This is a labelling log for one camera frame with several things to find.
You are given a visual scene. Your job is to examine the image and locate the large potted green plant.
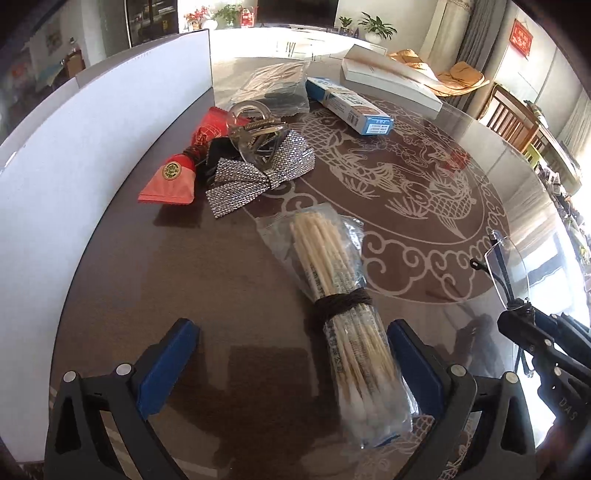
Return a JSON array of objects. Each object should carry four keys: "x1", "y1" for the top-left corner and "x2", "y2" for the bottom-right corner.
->
[{"x1": 359, "y1": 13, "x2": 398, "y2": 44}]

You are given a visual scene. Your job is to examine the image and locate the clear plastic bag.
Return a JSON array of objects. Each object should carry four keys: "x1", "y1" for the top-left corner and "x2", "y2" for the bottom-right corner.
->
[{"x1": 216, "y1": 62, "x2": 310, "y2": 116}]

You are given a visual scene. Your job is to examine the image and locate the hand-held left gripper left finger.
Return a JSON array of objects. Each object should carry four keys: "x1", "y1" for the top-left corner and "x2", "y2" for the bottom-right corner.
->
[{"x1": 44, "y1": 318, "x2": 201, "y2": 480}]

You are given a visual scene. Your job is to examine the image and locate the rimless eyeglasses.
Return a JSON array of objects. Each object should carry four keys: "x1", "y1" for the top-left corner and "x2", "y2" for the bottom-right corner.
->
[{"x1": 470, "y1": 230, "x2": 539, "y2": 378}]

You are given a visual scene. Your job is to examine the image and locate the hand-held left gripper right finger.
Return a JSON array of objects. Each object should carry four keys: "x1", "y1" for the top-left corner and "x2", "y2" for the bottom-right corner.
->
[{"x1": 387, "y1": 318, "x2": 539, "y2": 480}]

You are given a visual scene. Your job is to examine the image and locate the white foam board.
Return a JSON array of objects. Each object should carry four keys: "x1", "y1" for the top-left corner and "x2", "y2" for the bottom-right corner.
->
[{"x1": 0, "y1": 28, "x2": 214, "y2": 462}]

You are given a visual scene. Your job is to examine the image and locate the wooden side table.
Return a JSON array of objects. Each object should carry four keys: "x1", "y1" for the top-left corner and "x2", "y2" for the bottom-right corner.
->
[{"x1": 526, "y1": 124, "x2": 585, "y2": 195}]

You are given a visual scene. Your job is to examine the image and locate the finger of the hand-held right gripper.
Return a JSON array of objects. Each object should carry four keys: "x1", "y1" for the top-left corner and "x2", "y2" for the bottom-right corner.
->
[
  {"x1": 498, "y1": 311, "x2": 563, "y2": 371},
  {"x1": 531, "y1": 307, "x2": 591, "y2": 345}
]

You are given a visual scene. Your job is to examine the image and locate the red wall hanging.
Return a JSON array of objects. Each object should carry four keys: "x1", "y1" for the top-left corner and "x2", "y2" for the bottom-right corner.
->
[{"x1": 510, "y1": 19, "x2": 534, "y2": 59}]

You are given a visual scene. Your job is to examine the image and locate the white flat box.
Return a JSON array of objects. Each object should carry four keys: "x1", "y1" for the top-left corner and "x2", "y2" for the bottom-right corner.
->
[{"x1": 341, "y1": 44, "x2": 443, "y2": 112}]

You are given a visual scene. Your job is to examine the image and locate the wooden dining chair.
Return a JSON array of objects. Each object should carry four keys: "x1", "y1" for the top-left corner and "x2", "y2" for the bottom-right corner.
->
[{"x1": 478, "y1": 83, "x2": 541, "y2": 153}]

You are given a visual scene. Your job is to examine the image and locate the black television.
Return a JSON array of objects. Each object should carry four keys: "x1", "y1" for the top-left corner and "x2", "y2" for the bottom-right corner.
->
[{"x1": 256, "y1": 0, "x2": 340, "y2": 28}]

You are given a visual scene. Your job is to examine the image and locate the lounge chair with orange cushions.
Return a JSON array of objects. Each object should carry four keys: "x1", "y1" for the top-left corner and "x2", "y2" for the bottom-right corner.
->
[{"x1": 388, "y1": 48, "x2": 490, "y2": 97}]

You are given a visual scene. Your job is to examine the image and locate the rhinestone bow hair clip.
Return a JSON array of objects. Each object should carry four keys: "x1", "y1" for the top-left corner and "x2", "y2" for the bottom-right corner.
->
[{"x1": 205, "y1": 130, "x2": 317, "y2": 217}]

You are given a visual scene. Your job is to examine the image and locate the blue and white box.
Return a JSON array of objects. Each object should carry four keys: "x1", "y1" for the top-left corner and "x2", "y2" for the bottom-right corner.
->
[{"x1": 306, "y1": 76, "x2": 394, "y2": 136}]

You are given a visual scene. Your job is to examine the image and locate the red fabric pouch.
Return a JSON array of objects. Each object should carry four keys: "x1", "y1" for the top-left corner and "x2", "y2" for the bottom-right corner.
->
[{"x1": 137, "y1": 107, "x2": 234, "y2": 205}]

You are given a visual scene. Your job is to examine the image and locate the framed wall picture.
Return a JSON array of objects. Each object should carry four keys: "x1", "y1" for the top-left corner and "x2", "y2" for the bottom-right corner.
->
[{"x1": 44, "y1": 21, "x2": 64, "y2": 51}]

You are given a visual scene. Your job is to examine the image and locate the cloth covered standing air conditioner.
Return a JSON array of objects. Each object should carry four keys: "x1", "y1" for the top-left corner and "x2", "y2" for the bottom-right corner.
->
[{"x1": 431, "y1": 0, "x2": 476, "y2": 77}]

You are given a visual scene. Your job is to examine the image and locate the brown hair tie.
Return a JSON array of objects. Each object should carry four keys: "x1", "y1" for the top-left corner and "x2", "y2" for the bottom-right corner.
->
[{"x1": 314, "y1": 288, "x2": 374, "y2": 320}]

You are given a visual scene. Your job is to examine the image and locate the clear hair claw clip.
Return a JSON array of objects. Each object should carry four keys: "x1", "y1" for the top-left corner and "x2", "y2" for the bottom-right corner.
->
[{"x1": 226, "y1": 100, "x2": 289, "y2": 167}]

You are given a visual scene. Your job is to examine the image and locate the white sheer curtain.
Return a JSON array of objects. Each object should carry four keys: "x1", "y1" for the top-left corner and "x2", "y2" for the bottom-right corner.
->
[{"x1": 558, "y1": 88, "x2": 591, "y2": 158}]

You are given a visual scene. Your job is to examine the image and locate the grey curtain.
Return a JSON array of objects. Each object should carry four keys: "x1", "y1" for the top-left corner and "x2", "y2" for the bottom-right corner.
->
[{"x1": 459, "y1": 0, "x2": 509, "y2": 112}]

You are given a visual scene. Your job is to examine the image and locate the cotton swab pack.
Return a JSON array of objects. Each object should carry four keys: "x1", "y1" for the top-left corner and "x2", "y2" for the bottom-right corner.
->
[{"x1": 255, "y1": 203, "x2": 419, "y2": 449}]

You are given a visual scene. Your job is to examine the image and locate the dark glass cabinet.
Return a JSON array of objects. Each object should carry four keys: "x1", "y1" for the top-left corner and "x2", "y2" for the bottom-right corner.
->
[{"x1": 124, "y1": 0, "x2": 179, "y2": 48}]

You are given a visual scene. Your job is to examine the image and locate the red flower bouquet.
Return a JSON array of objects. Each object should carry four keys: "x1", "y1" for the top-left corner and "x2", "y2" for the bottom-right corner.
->
[{"x1": 184, "y1": 7, "x2": 211, "y2": 31}]

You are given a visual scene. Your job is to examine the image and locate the leafy potted plant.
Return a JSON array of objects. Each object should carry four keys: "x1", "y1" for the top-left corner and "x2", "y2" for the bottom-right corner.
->
[{"x1": 213, "y1": 4, "x2": 241, "y2": 28}]

